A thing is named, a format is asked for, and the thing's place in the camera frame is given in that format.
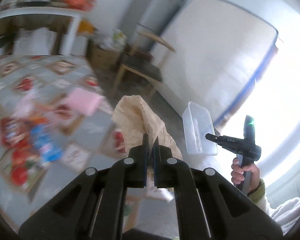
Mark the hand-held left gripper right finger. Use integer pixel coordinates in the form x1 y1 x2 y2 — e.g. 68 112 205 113
152 136 283 240

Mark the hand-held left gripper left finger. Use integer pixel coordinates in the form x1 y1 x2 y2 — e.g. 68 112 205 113
19 134 149 240

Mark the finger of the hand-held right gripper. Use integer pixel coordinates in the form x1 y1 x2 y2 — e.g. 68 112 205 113
205 133 225 148

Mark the clear plastic food container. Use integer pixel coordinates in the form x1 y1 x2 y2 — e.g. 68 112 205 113
182 101 218 156

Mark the brown paper bag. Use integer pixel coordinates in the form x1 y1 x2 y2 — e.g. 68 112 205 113
111 95 183 188

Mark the pink mesh sponge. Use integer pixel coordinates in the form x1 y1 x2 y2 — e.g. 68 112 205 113
65 87 102 116

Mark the blue white toothpaste box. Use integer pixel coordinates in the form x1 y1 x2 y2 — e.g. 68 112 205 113
30 125 63 163

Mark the pink clear plastic bag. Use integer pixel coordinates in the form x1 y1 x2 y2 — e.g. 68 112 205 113
16 91 44 119

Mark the red printed carton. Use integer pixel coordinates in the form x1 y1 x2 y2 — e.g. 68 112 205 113
0 116 40 155

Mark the person's right forearm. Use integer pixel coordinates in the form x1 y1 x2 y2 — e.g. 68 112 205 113
247 179 300 230

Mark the person's right hand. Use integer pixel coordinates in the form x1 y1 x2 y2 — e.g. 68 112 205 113
231 156 261 193

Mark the white mattress blue edge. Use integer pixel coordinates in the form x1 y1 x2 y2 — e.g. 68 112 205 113
160 0 280 128

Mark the wooden chair black seat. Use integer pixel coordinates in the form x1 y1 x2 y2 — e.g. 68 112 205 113
112 31 177 100

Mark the cardboard box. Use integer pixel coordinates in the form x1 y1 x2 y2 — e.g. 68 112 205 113
90 44 118 70

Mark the fruit print tablecloth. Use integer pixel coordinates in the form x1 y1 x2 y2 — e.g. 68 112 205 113
0 55 130 205

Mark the white green carton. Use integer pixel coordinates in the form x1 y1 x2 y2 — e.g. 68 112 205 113
112 29 127 43

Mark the grey refrigerator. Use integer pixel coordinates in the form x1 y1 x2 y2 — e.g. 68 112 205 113
120 0 188 53

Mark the yellow plastic bag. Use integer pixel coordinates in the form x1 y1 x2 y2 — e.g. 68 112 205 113
79 20 95 34

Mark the white plastic bag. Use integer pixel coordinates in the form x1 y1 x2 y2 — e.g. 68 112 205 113
14 28 58 55

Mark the orange plastic bag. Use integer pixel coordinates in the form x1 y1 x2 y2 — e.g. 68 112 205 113
65 0 95 11

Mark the white side table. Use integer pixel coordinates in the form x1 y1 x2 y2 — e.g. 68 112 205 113
0 6 89 55

